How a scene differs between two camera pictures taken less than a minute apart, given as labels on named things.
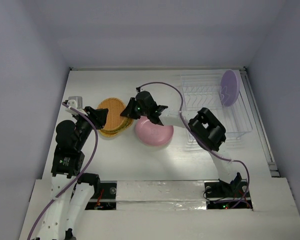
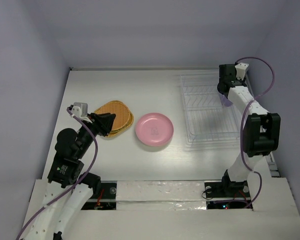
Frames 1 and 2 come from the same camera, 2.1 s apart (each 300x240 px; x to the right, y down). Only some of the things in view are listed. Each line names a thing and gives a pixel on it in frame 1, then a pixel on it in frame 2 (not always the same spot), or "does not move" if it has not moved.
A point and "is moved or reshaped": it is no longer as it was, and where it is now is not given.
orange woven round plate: (114, 120) is moved or reshaped
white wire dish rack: (200, 91) does not move
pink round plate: (152, 133) does not move
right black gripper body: (134, 109) -> (226, 70)
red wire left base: (99, 198) does not move
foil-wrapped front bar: (162, 195) does not move
